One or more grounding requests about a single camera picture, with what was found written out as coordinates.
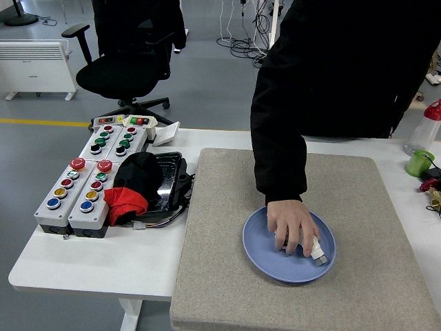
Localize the grey switch box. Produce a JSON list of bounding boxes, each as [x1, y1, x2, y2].
[[90, 115, 125, 132]]

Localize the black office chair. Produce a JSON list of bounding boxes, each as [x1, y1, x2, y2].
[[61, 0, 189, 127]]

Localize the person's right hand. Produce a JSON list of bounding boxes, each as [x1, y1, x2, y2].
[[266, 199, 320, 258]]

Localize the five-button control box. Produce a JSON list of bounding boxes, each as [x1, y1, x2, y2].
[[34, 157, 87, 235], [68, 159, 120, 239]]

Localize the grey-brown mat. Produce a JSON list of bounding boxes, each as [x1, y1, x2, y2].
[[170, 148, 440, 331]]

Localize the white panel heater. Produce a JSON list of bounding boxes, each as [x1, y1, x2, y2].
[[0, 39, 79, 101]]

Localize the coloured wires with connector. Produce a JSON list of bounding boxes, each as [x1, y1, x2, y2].
[[132, 203, 189, 230]]

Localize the green cup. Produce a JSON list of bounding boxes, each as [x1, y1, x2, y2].
[[404, 149, 435, 178]]

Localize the white red-green switch box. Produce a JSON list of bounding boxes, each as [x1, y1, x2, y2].
[[123, 114, 158, 141]]

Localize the white table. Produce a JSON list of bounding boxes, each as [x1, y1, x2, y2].
[[8, 128, 441, 331]]

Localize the white cable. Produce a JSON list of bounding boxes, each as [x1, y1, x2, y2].
[[219, 0, 236, 43]]

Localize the white desk leg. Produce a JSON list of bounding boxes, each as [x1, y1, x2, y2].
[[267, 0, 280, 48]]

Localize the black cable tangle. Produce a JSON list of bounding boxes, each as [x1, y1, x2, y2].
[[216, 6, 275, 69]]

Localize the blue plate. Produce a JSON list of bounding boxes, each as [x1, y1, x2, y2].
[[242, 205, 337, 284]]

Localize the black plastic tray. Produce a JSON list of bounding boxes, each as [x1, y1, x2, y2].
[[137, 151, 194, 221]]

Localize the clear bottle red cap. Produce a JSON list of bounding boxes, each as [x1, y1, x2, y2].
[[403, 99, 441, 156]]

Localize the white wall switch plate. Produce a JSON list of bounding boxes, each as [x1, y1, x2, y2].
[[152, 121, 181, 148]]

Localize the white pipe tee threaded insert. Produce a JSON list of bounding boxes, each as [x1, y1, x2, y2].
[[274, 231, 290, 252]]

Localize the four-button control box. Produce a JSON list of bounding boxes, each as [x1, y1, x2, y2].
[[105, 126, 149, 163], [79, 124, 123, 162]]

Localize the brass valve red handle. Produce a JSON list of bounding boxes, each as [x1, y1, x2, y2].
[[419, 179, 441, 211]]

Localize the small black box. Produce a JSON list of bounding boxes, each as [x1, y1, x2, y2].
[[418, 167, 441, 182]]

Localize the black round stand base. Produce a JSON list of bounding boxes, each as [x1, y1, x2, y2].
[[3, 0, 39, 27]]

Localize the black and red cloth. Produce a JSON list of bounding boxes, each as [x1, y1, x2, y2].
[[103, 152, 165, 228]]

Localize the person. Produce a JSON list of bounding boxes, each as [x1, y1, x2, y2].
[[250, 0, 441, 206]]

